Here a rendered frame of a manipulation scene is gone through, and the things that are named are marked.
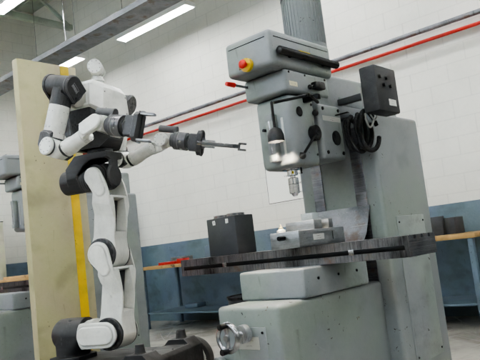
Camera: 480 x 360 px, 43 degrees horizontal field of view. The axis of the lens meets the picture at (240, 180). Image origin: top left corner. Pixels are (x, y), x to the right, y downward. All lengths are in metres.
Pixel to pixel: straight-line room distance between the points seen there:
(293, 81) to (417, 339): 1.35
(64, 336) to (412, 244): 1.58
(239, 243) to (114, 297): 0.64
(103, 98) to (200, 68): 6.52
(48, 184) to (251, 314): 1.93
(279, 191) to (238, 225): 5.18
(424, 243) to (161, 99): 7.74
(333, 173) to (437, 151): 4.00
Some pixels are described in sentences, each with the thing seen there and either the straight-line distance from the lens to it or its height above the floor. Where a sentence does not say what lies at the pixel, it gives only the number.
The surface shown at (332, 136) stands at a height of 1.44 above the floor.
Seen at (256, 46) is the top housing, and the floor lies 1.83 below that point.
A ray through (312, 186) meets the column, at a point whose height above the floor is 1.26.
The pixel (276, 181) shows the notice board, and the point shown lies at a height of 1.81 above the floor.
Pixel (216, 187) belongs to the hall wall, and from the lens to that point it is 8.84.
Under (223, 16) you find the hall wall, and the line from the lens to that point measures 9.09.
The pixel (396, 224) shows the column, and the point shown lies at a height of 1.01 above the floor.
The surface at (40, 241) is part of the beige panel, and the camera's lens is 3.84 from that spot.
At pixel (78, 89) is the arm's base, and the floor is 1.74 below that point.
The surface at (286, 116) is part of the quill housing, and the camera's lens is 2.65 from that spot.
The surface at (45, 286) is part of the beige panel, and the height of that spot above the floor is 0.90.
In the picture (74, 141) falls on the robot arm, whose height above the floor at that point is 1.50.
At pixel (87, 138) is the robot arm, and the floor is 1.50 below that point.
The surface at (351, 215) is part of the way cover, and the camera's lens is 2.97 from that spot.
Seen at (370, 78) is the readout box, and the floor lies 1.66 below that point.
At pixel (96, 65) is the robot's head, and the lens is 2.90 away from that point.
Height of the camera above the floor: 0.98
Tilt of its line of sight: 6 degrees up
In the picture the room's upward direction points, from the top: 7 degrees counter-clockwise
